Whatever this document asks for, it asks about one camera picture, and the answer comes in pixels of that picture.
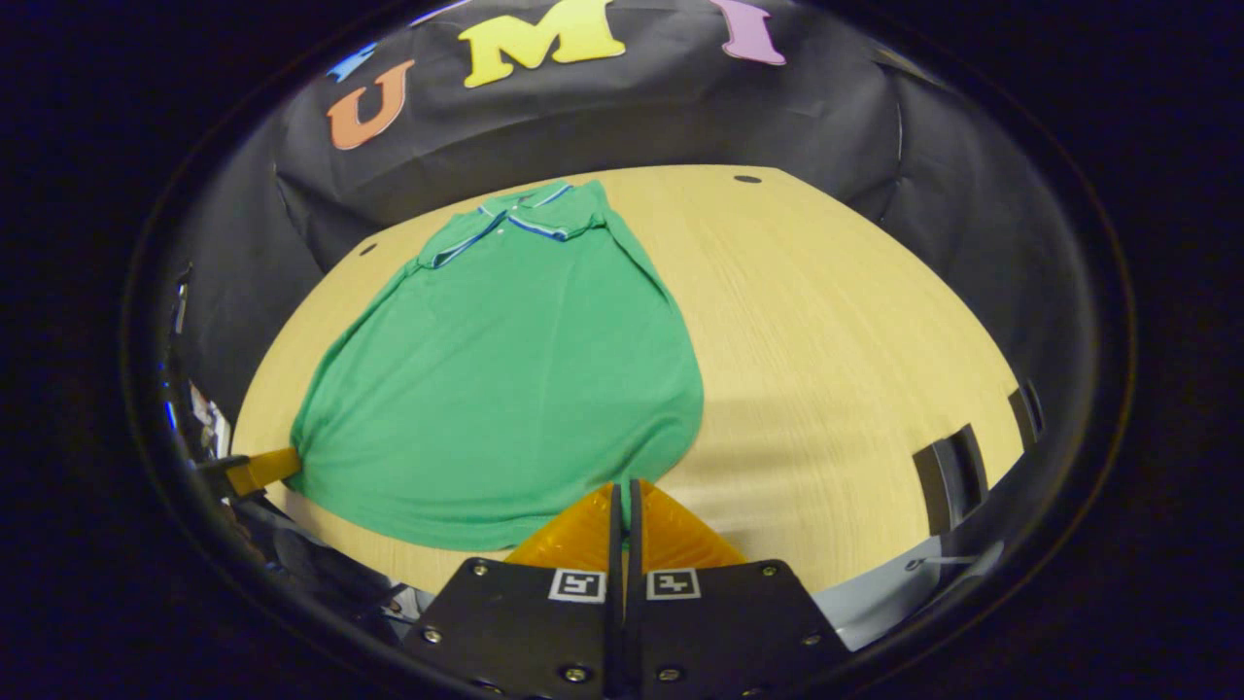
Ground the black chair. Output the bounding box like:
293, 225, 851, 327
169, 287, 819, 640
912, 381, 1048, 538

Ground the green T-shirt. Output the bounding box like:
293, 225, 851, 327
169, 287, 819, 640
289, 180, 706, 553

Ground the black backdrop cloth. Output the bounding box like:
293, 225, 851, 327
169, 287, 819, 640
160, 0, 1109, 429

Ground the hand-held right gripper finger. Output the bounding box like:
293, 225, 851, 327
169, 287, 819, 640
627, 478, 851, 700
400, 481, 624, 700

